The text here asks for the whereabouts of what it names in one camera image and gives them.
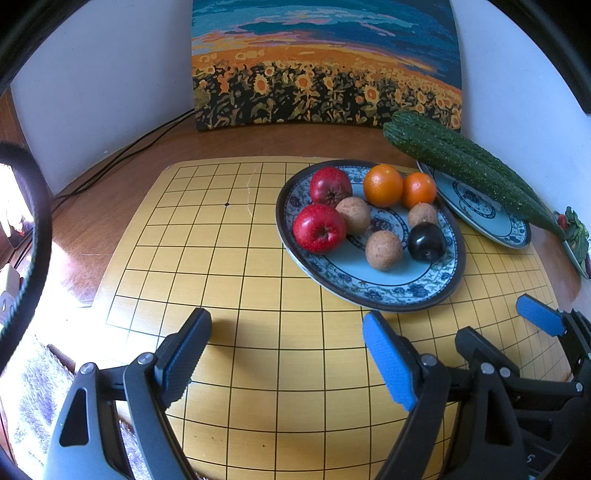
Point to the green cucumbers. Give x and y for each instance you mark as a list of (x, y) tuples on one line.
[(457, 173)]

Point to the sunflower field painting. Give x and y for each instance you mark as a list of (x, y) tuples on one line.
[(323, 46)]

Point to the small orange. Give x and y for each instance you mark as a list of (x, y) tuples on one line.
[(419, 190)]

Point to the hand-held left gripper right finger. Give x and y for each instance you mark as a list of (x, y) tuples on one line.
[(388, 364)]

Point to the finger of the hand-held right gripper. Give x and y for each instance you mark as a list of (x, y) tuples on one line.
[(540, 316), (480, 346)]

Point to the green bitter gourd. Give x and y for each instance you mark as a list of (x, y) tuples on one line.
[(466, 150)]

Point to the purple fuzzy blanket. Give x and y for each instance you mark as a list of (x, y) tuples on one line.
[(32, 383)]

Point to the small dark red apple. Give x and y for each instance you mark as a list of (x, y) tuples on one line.
[(330, 184)]

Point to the large blue patterned plate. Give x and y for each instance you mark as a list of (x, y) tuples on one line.
[(392, 286)]

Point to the brown longan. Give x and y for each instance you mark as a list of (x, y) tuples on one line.
[(383, 249), (422, 214), (353, 214)]

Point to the large red apple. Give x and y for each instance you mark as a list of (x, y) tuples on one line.
[(318, 228)]

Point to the small blue patterned plate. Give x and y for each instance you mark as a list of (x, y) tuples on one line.
[(498, 226)]

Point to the yellow grid game board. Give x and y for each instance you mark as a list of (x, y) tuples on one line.
[(231, 277)]

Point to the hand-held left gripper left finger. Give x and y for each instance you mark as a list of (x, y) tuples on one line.
[(184, 355)]

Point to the small dish with greens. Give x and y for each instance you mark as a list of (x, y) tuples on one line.
[(575, 235)]

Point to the dark purple plum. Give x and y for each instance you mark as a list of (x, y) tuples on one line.
[(425, 241)]

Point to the large orange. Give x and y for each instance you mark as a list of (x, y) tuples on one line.
[(383, 184)]

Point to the black round frame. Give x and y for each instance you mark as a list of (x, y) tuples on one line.
[(44, 217)]

